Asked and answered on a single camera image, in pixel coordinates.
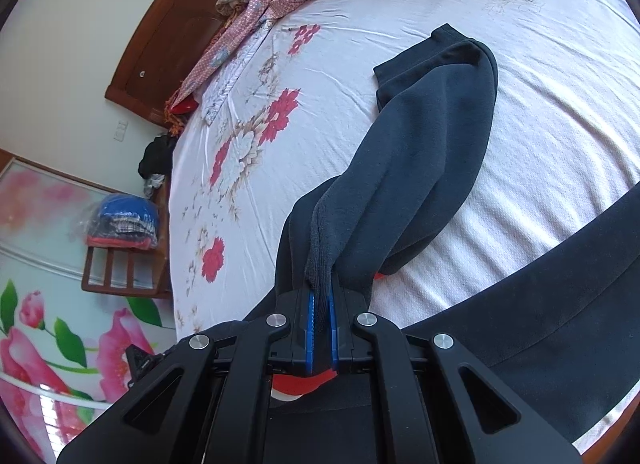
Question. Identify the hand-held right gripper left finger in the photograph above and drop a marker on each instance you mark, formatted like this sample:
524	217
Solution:
310	339

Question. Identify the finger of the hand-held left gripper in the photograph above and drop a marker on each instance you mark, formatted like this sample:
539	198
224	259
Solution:
141	364

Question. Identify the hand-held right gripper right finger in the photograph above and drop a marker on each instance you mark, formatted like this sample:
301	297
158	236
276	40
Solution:
332	339

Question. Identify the dark navy fleece pants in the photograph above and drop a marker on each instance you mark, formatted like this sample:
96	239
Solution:
425	144

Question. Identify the brown wooden chair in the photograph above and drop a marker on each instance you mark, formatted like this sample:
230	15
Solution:
125	269

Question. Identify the plastic bag of clothes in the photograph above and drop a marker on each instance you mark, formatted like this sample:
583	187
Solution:
125	219

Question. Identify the floral print wardrobe door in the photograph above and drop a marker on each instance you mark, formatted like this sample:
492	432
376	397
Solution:
45	254

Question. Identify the pile of dark clothes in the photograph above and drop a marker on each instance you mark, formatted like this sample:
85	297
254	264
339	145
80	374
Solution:
157	154

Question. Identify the folded white floral sheet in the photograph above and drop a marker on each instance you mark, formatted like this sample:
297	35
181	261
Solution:
220	99

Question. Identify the red pillow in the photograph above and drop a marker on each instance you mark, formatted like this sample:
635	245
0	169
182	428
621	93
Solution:
184	106

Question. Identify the brown wooden headboard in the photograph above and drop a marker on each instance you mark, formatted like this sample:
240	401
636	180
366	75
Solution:
165	44

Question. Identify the white wall socket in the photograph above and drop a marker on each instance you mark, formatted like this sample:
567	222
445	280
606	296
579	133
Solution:
120	130

